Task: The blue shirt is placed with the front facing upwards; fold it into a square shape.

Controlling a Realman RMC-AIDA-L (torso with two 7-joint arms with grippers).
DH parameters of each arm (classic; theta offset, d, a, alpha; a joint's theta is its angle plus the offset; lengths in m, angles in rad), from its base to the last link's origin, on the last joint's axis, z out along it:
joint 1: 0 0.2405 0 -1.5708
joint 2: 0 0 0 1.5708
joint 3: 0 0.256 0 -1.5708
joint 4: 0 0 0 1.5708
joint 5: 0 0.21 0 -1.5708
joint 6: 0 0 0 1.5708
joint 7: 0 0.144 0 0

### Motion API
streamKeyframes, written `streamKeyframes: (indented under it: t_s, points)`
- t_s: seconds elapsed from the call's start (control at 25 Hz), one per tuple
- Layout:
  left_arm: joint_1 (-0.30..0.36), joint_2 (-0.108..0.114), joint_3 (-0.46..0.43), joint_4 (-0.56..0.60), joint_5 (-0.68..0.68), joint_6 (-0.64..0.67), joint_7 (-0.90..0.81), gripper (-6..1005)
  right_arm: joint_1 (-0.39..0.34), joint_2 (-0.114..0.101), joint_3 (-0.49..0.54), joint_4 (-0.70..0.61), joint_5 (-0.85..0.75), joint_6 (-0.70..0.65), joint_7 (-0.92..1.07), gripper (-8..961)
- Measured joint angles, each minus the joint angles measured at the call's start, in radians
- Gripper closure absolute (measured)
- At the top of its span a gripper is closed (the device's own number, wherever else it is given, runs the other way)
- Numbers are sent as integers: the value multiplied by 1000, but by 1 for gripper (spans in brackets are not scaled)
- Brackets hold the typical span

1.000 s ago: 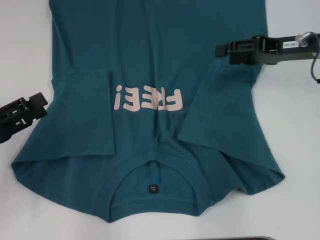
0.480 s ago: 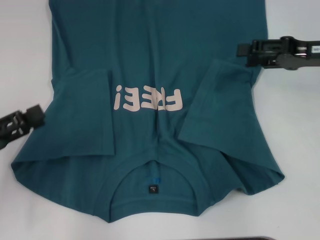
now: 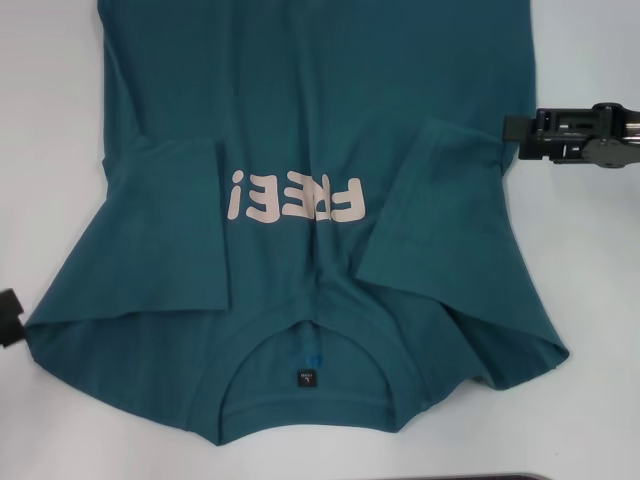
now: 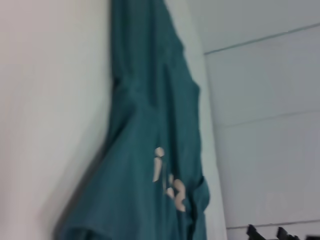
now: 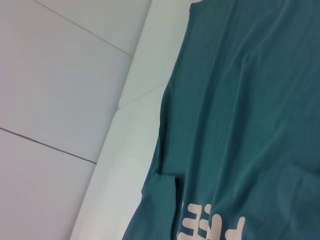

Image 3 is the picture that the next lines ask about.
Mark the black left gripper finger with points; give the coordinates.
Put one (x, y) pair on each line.
(10, 303)
(10, 332)

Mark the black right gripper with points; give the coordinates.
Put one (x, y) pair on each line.
(595, 137)

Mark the teal T-shirt with pink print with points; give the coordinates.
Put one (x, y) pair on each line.
(300, 100)

